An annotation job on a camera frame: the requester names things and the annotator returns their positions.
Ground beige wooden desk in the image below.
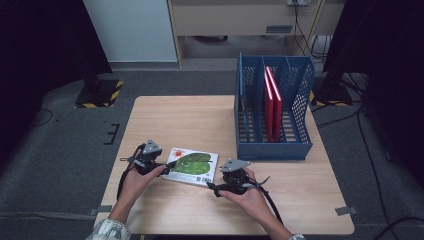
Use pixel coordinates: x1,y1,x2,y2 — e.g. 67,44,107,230
166,0,346,69

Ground white book with green leaf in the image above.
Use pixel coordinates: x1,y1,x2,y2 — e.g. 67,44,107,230
161,147,220,187

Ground blue plastic file rack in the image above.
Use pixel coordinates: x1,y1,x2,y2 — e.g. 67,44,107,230
234,52,316,162

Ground white cabinet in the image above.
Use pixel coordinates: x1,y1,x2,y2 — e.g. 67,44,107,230
82,0,178,63

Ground curved black floor cable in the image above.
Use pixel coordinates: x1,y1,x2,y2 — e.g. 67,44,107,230
373,216,424,240

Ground black stand base striped edge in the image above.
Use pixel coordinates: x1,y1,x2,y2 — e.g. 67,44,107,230
309,83,354,108
73,78,124,109

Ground long black floor cable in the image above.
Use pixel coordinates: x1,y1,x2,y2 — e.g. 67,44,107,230
356,106,393,240

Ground person's right hand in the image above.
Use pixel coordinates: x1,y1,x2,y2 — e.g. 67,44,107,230
218,167,272,220

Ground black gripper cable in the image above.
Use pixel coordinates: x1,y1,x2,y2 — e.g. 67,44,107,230
116,143,148,202
248,179,285,225

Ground thin black floor cable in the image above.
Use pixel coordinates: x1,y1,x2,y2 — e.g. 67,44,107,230
29,108,54,128

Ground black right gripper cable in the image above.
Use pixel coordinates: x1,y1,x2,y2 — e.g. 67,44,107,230
248,179,285,225

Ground person's left hand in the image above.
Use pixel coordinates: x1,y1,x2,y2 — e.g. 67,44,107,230
117,164,167,209

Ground black curtain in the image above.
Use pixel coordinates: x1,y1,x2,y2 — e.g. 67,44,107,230
0,0,113,168
321,0,424,188

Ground grey tape piece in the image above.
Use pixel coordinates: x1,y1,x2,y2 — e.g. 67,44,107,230
89,205,114,216
334,206,358,217

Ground grey vent grille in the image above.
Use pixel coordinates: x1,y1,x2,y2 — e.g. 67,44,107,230
265,24,294,35

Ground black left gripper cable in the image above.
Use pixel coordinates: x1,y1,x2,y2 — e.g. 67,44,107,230
116,143,148,202

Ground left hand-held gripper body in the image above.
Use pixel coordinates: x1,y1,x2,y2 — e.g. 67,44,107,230
119,139,168,176

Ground black hanging cables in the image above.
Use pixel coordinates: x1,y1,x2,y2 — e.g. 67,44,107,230
292,0,332,64

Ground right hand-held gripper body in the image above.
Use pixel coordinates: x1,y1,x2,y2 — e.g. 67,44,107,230
219,159,271,197

